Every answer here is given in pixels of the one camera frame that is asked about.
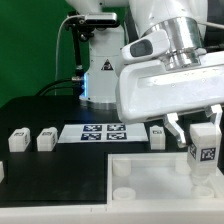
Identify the black camera on stand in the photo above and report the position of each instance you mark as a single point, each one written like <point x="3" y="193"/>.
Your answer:
<point x="90" y="28"/>

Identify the white square table top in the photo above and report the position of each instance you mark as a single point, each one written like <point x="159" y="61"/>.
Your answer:
<point x="158" y="176"/>

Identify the white block left edge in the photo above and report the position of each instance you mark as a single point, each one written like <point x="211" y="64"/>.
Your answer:
<point x="1" y="171"/>

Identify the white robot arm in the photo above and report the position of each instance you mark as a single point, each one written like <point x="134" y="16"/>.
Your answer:
<point x="148" y="60"/>

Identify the white sheet with markers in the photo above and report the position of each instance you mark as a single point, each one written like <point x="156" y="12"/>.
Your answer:
<point x="102" y="133"/>

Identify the white front rail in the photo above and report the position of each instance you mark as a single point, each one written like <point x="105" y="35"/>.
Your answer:
<point x="163" y="212"/>

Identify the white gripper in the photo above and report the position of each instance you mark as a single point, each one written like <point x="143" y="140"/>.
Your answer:
<point x="147" y="91"/>

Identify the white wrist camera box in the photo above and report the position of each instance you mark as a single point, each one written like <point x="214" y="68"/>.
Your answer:
<point x="150" y="46"/>

